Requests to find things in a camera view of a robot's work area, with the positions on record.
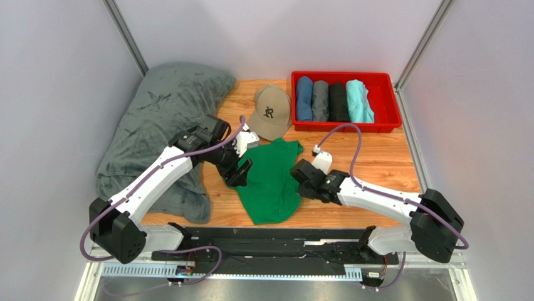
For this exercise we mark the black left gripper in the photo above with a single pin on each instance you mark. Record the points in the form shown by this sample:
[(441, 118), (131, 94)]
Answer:
[(239, 177)]

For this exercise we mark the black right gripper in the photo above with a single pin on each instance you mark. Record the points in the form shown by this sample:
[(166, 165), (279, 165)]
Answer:
[(302, 177)]

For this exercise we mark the green t-shirt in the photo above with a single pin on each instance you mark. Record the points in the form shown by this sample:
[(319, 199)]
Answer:
[(270, 195)]

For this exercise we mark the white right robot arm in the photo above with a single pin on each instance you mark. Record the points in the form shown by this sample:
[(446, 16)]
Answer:
[(427, 222)]

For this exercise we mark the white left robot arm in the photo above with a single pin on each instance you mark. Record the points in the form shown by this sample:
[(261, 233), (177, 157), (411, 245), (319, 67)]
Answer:
[(115, 224)]

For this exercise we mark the tan baseball cap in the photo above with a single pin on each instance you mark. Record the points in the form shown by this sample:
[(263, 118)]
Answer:
[(271, 117)]

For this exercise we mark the black rolled t-shirt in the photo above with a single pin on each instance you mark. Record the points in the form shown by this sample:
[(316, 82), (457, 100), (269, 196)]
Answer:
[(337, 103)]

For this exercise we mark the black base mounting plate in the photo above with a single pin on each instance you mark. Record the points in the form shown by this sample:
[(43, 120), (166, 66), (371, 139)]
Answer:
[(286, 251)]

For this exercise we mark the grey rolled t-shirt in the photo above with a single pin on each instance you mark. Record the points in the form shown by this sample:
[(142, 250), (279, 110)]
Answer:
[(319, 101)]

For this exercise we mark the turquoise rolled t-shirt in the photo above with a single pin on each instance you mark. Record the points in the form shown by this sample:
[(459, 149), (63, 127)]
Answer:
[(357, 102)]

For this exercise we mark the blue rolled t-shirt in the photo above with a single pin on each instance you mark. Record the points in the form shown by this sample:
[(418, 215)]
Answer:
[(304, 92)]

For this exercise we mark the grey plush pillow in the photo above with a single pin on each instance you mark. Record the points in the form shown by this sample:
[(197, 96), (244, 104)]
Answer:
[(172, 97)]

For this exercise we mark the red plastic bin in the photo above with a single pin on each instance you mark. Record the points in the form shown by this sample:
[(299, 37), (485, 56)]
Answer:
[(381, 98)]

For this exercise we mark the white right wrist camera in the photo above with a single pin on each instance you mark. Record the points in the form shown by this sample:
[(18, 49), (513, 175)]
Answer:
[(322, 160)]

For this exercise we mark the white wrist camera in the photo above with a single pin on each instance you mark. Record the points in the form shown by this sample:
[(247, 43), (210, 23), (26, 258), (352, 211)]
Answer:
[(245, 140), (322, 160)]

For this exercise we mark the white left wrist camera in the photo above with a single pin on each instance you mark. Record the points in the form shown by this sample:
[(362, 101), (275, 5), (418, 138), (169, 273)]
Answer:
[(245, 140)]

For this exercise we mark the aluminium frame rail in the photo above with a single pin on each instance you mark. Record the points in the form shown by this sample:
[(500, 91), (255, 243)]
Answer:
[(232, 277)]

